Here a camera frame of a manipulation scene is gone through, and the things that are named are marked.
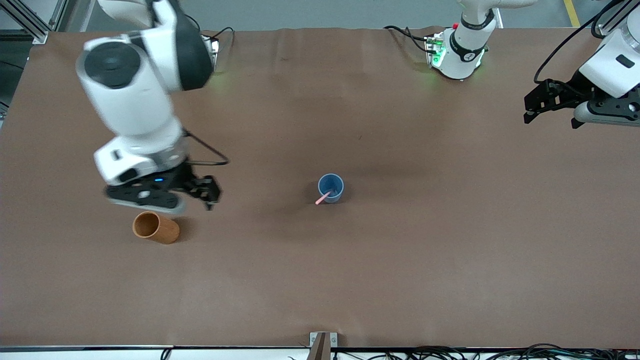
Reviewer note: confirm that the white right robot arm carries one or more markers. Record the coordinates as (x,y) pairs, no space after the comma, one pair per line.
(135,85)

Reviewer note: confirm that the brown table mat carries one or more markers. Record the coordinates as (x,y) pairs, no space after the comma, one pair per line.
(320,275)

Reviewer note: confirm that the grey metal bracket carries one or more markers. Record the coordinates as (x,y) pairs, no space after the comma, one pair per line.
(323,345)

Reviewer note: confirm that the aluminium frame profile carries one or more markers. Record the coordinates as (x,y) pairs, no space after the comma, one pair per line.
(612,17)
(30,20)

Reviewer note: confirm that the pink chopstick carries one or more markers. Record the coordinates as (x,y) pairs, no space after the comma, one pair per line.
(323,198)

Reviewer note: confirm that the blue cup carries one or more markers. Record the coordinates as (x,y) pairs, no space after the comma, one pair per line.
(336,184)

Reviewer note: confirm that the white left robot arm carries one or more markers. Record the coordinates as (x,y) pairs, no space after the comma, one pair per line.
(465,50)

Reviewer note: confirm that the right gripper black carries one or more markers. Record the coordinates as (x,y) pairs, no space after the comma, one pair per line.
(183,178)

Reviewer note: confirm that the orange cup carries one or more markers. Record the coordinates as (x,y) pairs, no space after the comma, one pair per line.
(157,229)

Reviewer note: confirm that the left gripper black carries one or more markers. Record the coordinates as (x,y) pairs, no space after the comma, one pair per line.
(571,90)

